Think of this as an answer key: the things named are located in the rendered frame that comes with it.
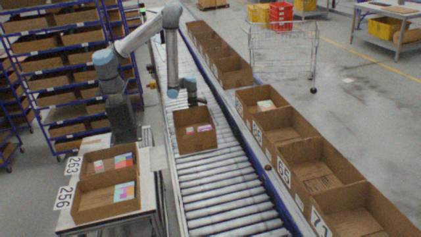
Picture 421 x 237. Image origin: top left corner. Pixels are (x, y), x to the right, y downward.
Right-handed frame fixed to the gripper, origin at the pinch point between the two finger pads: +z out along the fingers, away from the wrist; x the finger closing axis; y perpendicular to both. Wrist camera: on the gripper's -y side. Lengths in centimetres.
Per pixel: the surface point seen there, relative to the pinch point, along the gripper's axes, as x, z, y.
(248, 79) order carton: -24, -14, -53
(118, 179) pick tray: 60, 1, 65
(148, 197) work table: 79, 5, 47
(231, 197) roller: 94, 6, -2
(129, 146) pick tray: 28, -2, 58
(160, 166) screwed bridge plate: 50, 5, 37
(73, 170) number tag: 50, -6, 94
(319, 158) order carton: 95, -9, -57
